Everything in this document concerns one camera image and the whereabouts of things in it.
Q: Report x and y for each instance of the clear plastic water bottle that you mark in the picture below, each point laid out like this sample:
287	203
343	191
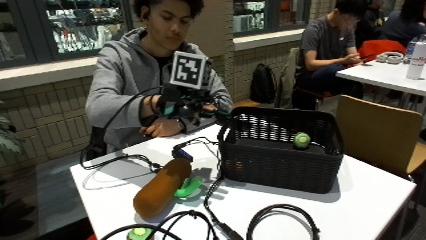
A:
410	50

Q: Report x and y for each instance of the small blue black adapter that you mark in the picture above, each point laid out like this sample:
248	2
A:
181	154

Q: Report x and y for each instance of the small dark-framed window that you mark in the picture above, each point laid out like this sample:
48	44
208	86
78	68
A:
267	16

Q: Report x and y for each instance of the black chair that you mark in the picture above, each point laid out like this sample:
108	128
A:
95	143

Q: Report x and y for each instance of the black backpack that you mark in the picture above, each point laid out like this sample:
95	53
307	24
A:
263	83

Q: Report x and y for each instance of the white cube with black markers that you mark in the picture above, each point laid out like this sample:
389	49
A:
188	70

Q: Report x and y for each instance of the white side table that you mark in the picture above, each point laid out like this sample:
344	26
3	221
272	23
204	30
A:
381	76

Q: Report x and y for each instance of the green potted plant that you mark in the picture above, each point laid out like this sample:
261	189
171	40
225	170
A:
8	140

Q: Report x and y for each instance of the the person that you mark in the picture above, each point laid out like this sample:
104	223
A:
120	76

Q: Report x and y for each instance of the brown wooden bench seat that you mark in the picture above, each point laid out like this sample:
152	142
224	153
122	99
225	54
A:
247	103

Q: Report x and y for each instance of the red jacket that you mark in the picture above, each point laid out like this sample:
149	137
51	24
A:
380	48

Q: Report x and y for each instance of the large dark-framed window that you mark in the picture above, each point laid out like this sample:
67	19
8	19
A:
80	30

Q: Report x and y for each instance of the white bottle with red label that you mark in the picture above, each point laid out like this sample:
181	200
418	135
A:
417	61

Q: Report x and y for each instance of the light wooden chair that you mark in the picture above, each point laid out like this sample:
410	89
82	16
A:
377	133

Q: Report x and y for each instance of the black woven basket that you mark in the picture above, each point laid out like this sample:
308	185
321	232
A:
275	166

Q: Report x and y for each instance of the green plastic toy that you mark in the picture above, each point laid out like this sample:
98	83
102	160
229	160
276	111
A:
188	188

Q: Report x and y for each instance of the beige coat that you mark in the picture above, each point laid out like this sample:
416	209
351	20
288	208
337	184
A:
288	76

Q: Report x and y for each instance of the green round toy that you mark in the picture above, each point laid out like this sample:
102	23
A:
140	233

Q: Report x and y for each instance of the green kiwi half toy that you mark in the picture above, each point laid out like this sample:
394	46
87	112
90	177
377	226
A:
301	140

